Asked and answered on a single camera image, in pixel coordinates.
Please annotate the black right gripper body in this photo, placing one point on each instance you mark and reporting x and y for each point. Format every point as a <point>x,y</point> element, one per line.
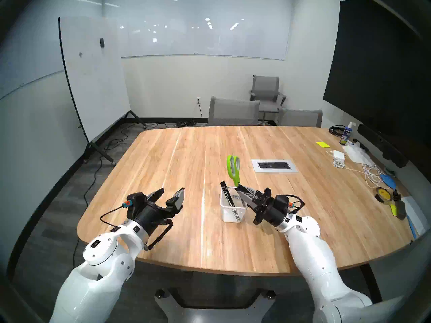
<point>274,213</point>

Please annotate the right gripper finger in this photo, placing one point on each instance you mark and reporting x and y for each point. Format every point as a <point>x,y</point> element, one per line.
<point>261,193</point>
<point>252,203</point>

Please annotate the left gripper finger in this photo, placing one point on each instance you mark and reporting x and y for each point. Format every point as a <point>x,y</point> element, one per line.
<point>175,202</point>
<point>155,196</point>

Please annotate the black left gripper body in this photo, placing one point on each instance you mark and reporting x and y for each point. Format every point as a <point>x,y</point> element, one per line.
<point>153,218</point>

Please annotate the white mesh pen holder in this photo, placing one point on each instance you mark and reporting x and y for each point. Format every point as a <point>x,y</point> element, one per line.
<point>232,214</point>

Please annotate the black permanent marker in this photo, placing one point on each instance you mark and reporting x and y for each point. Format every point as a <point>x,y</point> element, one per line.
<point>226,192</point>

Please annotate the gray robot base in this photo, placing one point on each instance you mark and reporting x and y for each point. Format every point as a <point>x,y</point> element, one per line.
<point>215,315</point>

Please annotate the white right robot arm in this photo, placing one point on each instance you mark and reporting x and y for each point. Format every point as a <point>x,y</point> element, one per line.
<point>316,258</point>

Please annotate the silver table power outlet panel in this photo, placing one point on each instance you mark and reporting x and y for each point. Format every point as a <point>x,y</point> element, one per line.
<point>274,165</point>

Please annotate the yellow sticky note pad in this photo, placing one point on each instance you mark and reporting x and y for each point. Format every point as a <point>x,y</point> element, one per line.
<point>323,144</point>

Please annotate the gray mesh office chair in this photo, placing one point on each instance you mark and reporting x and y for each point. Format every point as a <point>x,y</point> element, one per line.
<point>299,118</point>
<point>232,112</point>

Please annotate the white power adapter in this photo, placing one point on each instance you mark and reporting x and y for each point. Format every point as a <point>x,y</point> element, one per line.
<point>338,154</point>

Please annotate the crumpled white tissue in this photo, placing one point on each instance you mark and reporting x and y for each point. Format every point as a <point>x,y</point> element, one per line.
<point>357,153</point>

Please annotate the whiteboard cleaner spray bottle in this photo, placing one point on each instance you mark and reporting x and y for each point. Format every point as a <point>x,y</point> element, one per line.
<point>346,135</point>

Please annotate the black and yellow tape roll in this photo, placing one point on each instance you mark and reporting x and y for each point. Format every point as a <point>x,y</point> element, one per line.
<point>377,195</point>

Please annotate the gray swivel chair with armrests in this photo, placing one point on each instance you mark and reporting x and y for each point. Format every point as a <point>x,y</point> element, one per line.
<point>266,86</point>

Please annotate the flat blue plastic object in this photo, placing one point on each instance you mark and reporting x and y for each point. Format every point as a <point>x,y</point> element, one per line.
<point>389,181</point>

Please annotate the black table leg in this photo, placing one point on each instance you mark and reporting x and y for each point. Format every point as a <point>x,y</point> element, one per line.
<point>372,282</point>

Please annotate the small black bottle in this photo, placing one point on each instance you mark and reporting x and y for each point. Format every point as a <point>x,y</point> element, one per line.
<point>396,195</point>

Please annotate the yellow and black block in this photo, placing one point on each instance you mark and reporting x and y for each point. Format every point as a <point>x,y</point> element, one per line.
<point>400,210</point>

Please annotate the black video sound bar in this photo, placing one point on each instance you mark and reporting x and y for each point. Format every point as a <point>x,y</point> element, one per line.
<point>380,143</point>

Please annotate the rolling whiteboard on black stand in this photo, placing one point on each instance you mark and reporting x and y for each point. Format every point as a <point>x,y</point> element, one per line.
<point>94,76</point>

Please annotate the thin blue stick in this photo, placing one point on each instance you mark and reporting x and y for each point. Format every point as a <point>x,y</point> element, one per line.
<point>412,228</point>

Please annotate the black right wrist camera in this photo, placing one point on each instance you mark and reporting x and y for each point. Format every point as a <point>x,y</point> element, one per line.
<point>282,202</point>

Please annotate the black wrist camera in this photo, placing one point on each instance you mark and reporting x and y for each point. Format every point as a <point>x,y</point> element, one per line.
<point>136,203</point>
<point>282,202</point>

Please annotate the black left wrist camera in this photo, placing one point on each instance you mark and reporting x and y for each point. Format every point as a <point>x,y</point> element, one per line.
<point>136,203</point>

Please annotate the wide wall glass whiteboard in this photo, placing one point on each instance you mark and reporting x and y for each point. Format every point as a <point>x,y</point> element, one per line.
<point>202,36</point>

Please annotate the large black wall television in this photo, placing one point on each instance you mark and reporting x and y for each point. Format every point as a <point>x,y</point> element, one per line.
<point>377,70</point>

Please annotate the wall whiteboard with handwriting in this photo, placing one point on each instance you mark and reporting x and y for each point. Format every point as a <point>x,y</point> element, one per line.
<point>30,60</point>

